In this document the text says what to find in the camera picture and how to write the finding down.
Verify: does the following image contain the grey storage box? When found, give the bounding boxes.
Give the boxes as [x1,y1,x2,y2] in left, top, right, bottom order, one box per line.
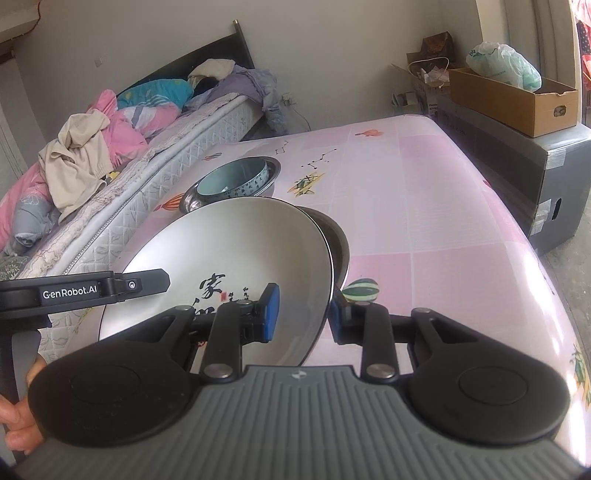
[437,98,590,256]

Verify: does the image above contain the long cardboard box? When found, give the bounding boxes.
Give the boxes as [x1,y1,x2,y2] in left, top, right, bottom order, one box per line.
[449,68,579,138]

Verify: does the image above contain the white cable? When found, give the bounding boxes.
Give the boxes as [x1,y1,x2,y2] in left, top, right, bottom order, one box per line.
[280,91,313,133]

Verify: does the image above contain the open cardboard box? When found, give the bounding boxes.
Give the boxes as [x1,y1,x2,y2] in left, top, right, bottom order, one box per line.
[390,31,456,118]

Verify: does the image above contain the green white plastic bag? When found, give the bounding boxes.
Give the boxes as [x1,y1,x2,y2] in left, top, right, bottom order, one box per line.
[466,42,543,92]

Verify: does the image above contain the pink blanket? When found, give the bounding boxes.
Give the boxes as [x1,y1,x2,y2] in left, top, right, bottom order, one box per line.
[1,89,184,256]

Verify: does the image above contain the pink patterned tablecloth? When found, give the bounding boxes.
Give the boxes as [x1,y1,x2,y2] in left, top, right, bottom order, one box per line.
[91,114,591,416]

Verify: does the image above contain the large steel basin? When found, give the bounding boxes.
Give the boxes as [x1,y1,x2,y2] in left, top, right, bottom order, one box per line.
[301,207,349,289]

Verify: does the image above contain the cream garment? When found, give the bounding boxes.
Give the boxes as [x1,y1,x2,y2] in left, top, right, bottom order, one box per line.
[39,109,112,223]

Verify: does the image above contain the white ceramic plate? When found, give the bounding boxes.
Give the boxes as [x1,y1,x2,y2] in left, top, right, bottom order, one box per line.
[99,197,334,366]

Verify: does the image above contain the quilted white mattress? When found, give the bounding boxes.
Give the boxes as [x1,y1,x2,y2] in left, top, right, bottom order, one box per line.
[0,91,267,365]

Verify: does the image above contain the purple grey bedsheet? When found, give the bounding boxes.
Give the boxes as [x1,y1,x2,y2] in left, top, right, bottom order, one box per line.
[183,59,288,135]

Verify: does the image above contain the person's left hand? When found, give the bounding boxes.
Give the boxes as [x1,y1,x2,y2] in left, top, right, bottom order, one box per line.
[0,357,48,453]

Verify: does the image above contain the teal ceramic bowl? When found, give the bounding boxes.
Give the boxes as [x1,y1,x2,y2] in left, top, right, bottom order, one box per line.
[197,157,270,201]

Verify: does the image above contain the small steel bowl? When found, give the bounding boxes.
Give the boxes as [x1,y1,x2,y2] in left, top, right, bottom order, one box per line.
[179,156,281,214]

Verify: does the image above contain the black bed frame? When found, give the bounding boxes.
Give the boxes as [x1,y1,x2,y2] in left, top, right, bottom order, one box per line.
[115,19,270,139]

